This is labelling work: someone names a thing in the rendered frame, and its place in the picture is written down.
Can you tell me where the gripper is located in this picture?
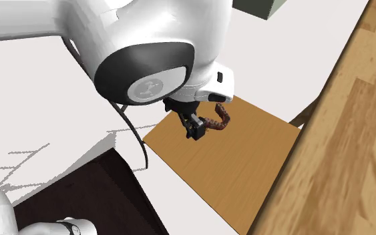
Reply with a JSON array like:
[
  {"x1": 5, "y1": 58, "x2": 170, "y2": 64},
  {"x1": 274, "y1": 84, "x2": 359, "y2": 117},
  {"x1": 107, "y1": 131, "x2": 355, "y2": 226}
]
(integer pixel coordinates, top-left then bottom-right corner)
[{"x1": 162, "y1": 97, "x2": 207, "y2": 142}]

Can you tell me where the brown segmented curved thing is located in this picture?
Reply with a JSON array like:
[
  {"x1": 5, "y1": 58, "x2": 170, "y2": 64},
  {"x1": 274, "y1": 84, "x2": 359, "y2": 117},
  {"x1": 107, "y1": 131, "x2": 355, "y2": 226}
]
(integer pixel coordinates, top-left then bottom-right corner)
[{"x1": 199, "y1": 102, "x2": 232, "y2": 133}]

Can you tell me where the small wooden table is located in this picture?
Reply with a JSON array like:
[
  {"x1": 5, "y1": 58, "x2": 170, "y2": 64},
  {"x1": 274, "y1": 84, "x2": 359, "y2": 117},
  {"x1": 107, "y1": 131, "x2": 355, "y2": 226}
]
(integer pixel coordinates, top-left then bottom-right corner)
[{"x1": 142, "y1": 95, "x2": 321, "y2": 235}]

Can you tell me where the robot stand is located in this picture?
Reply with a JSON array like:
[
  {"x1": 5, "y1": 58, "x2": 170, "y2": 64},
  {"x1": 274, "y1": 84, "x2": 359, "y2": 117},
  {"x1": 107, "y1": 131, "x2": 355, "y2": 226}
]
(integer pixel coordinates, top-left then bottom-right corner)
[{"x1": 13, "y1": 148, "x2": 170, "y2": 235}]

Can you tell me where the dark green box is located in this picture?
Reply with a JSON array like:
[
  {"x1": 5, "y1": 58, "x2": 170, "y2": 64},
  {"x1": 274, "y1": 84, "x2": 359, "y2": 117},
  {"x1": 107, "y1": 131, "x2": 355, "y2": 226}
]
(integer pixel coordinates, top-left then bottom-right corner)
[{"x1": 232, "y1": 0, "x2": 287, "y2": 21}]

